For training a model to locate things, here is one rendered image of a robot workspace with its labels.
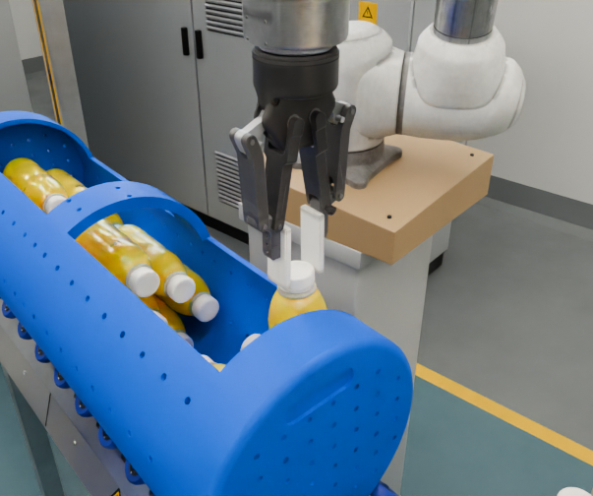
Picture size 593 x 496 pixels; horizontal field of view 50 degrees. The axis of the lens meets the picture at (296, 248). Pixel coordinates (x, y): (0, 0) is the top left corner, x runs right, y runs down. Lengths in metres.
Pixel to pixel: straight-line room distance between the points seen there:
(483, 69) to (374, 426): 0.67
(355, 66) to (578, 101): 2.33
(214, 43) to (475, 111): 1.83
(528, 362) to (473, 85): 1.61
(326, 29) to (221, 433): 0.35
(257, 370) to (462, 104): 0.73
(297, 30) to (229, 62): 2.30
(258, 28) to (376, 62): 0.67
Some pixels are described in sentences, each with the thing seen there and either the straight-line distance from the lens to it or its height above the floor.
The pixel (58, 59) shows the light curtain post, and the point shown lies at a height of 1.17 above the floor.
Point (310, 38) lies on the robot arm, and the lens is 0.53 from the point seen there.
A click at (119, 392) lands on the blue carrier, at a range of 0.70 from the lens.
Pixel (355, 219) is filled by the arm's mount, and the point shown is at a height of 1.06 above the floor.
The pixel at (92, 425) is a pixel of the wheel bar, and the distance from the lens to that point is 0.98.
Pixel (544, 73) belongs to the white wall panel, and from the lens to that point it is 3.45.
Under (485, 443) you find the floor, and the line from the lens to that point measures 2.26.
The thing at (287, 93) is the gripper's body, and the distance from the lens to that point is 0.54.
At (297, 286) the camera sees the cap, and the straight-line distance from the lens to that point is 0.65.
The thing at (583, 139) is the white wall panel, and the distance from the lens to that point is 3.46.
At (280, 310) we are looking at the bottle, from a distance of 0.67.
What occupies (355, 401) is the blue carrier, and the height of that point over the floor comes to 1.15.
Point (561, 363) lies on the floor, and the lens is 2.65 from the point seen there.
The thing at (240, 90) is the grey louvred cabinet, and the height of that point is 0.79.
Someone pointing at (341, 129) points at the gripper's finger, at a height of 1.40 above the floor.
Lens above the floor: 1.61
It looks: 31 degrees down
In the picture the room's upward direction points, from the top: straight up
